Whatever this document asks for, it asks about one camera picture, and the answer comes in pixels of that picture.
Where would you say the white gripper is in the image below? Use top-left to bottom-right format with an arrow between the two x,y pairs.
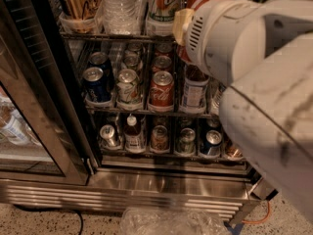
172,0 -> 313,86

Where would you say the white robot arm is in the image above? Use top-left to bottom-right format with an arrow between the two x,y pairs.
173,0 -> 313,220

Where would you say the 7up can top shelf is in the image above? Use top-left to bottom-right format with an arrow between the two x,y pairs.
149,0 -> 181,23

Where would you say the red coke can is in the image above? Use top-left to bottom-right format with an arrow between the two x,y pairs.
152,56 -> 173,72
150,71 -> 174,107

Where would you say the clear water bottle top shelf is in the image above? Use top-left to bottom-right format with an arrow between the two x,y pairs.
102,0 -> 144,35

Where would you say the iced tea bottle middle shelf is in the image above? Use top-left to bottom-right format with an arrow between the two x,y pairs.
180,65 -> 209,114

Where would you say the iced tea bottle shelf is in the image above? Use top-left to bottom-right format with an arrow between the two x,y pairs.
180,65 -> 209,114
124,115 -> 145,154

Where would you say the red coke can middle front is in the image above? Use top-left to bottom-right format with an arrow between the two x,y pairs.
150,71 -> 174,107

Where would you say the water bottle middle shelf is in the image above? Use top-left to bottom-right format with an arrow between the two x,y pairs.
210,83 -> 226,116

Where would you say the blue pepsi can rear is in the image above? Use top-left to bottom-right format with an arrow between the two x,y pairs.
88,52 -> 114,81

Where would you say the blue pepsi can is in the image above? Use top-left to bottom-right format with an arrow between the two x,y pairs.
88,52 -> 114,81
83,67 -> 111,103

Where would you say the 7up can middle front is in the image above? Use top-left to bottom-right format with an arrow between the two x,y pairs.
116,69 -> 140,104

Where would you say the gold can top shelf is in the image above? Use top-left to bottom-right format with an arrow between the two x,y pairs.
61,0 -> 101,33

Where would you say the gold can shelf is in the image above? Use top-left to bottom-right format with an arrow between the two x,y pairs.
225,141 -> 243,160
61,0 -> 101,33

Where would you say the blue pepsi can front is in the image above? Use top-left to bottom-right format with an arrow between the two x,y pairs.
83,67 -> 111,103

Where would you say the blue can bottom shelf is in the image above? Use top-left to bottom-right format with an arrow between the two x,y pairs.
201,130 -> 222,158

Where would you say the copper can bottom shelf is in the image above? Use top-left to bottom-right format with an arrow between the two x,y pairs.
151,125 -> 169,152

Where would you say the green can bottom shelf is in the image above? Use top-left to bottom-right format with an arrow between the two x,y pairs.
178,128 -> 196,156

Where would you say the iced tea bottle bottom shelf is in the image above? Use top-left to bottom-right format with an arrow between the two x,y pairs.
124,115 -> 145,154

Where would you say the silver can bottom shelf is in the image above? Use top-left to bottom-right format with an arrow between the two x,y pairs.
100,124 -> 119,148

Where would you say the gold can bottom shelf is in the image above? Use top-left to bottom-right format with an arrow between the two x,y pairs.
225,141 -> 243,160

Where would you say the closed glass fridge door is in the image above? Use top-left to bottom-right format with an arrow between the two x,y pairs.
0,0 -> 98,186

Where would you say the stainless steel fridge base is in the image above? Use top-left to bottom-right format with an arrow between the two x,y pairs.
0,168 -> 260,225

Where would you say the open fridge door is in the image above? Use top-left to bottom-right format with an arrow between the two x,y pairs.
249,178 -> 278,201

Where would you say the clear plastic bag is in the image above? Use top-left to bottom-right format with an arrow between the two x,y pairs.
120,208 -> 231,235

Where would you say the orange cable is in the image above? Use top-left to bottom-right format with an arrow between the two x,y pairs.
241,199 -> 272,226

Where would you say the black cable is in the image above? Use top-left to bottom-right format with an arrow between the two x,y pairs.
13,204 -> 84,235

